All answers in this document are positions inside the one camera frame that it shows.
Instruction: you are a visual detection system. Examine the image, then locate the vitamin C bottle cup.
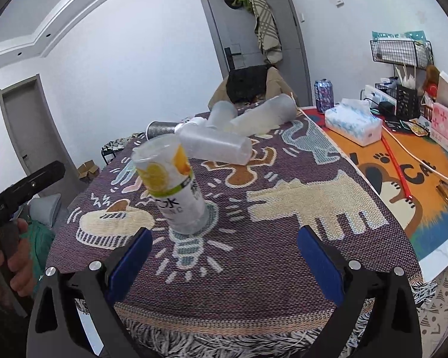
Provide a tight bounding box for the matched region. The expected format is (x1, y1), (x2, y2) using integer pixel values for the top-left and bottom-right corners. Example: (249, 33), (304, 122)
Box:
(132, 134), (208, 235)

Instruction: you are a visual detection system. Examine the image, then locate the grey metal cup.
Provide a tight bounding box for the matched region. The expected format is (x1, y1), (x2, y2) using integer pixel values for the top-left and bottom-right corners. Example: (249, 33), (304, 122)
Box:
(145, 121), (180, 141)

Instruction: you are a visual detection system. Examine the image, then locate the frosted cup with cartoon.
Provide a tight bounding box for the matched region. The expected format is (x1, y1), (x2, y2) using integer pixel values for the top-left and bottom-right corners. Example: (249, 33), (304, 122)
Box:
(176, 123), (252, 165)

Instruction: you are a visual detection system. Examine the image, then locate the rear frosted plastic cup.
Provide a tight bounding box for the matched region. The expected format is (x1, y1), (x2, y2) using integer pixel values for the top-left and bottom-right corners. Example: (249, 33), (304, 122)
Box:
(205, 101), (238, 129)

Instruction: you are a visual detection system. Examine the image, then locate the large frosted plastic cup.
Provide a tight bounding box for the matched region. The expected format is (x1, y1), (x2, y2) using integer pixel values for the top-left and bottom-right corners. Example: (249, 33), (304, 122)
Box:
(228, 94), (298, 137)

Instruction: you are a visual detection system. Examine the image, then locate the person's left hand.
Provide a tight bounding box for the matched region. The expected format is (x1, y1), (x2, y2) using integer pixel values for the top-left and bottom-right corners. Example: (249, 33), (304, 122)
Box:
(0, 237), (36, 302)

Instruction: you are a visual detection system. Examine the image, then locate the grey cushion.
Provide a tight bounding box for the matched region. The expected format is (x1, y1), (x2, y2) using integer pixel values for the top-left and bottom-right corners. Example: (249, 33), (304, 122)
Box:
(28, 193), (61, 228)

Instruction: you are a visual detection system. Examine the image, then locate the green cloth on sofa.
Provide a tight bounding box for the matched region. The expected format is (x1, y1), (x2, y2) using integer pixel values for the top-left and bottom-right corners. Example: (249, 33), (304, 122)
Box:
(20, 220), (56, 280)

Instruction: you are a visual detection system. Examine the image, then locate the grey side door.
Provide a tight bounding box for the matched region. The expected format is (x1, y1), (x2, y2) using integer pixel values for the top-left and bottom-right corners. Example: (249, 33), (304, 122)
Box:
(0, 73), (83, 198)

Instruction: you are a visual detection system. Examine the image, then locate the cardboard box on floor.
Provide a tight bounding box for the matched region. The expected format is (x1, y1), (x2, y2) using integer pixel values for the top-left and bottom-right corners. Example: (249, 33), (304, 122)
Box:
(76, 160), (100, 182)

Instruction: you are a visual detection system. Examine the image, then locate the orange cat print mat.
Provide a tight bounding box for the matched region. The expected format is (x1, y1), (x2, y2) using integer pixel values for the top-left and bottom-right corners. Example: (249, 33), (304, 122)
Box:
(324, 129), (448, 281)

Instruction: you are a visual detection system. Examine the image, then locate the purple patterned woven cloth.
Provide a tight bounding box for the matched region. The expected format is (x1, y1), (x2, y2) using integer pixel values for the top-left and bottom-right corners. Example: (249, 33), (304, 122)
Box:
(47, 115), (435, 357)

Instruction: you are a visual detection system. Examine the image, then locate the red straw on mat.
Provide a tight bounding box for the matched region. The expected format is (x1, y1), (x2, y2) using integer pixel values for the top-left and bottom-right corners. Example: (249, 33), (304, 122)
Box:
(381, 135), (413, 200)

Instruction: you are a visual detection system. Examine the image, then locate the pink floral box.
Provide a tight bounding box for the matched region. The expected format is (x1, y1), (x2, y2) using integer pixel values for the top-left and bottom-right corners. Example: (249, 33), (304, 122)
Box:
(430, 103), (448, 152)

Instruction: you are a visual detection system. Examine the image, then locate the blue white tissue pack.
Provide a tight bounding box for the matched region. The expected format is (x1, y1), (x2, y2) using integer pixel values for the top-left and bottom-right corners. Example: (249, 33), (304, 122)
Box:
(324, 99), (383, 147)

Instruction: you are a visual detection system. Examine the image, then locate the white plastic bottle cap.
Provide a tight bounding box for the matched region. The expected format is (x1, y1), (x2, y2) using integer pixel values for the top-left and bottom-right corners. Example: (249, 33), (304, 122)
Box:
(174, 116), (207, 132)

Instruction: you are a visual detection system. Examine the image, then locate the white power strip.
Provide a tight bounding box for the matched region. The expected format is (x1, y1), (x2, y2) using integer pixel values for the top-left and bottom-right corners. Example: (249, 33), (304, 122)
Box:
(362, 85), (397, 106)

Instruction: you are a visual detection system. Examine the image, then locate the purple grape drink can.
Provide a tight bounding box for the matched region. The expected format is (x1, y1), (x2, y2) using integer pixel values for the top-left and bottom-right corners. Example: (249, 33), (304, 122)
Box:
(314, 78), (335, 113)

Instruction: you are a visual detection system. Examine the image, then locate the black garment on chair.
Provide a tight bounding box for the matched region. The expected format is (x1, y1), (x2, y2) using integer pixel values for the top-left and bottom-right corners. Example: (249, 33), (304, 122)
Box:
(225, 65), (269, 104)

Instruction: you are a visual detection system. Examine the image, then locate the plaid scarf on door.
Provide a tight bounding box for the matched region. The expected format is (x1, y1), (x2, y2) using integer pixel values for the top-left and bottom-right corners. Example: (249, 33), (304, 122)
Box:
(249, 0), (283, 65)

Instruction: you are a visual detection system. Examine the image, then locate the black wire basket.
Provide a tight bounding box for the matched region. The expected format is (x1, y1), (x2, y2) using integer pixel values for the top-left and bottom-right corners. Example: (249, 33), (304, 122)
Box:
(396, 84), (420, 121)

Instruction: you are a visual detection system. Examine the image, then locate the grey door with handle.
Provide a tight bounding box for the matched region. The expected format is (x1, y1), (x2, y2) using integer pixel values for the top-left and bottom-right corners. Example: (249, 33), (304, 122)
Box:
(200, 0), (312, 107)

